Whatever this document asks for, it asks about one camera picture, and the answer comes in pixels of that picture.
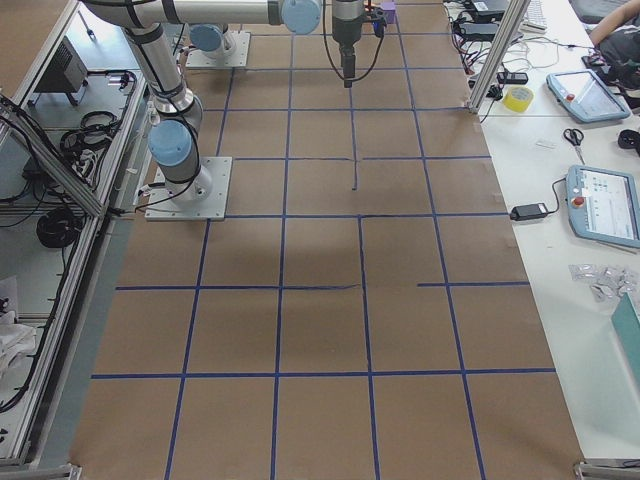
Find black power adapter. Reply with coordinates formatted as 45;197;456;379
509;203;549;221

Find teach pendant near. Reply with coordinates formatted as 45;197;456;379
565;165;639;248

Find teach pendant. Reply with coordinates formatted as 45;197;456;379
565;165;639;248
546;70;631;123

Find aluminium frame post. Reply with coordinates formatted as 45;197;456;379
467;0;530;113

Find yellow tape roll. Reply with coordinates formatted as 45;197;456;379
503;85;534;113

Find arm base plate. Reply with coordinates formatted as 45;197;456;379
144;157;232;221
186;24;251;70

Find teach pendant far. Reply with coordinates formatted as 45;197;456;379
546;70;631;123

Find black scissors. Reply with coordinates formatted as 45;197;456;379
563;128;585;165

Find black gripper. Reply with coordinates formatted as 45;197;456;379
339;2;388;88

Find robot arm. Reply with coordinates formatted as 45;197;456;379
85;1;387;198

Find purple foam block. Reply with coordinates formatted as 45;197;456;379
380;1;396;25

